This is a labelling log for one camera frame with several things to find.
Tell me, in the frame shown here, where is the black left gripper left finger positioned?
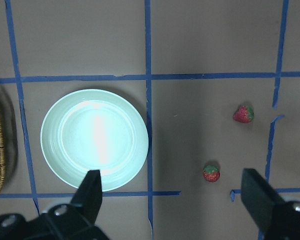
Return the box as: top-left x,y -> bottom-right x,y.
70,170 -> 103,224

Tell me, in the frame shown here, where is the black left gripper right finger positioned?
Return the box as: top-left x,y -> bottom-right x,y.
241,168 -> 286,233

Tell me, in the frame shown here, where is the strawberry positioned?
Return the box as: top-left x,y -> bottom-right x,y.
203,164 -> 221,183
232,105 -> 255,124

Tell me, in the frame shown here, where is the light green plate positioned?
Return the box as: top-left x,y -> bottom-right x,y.
40,89 -> 149,192

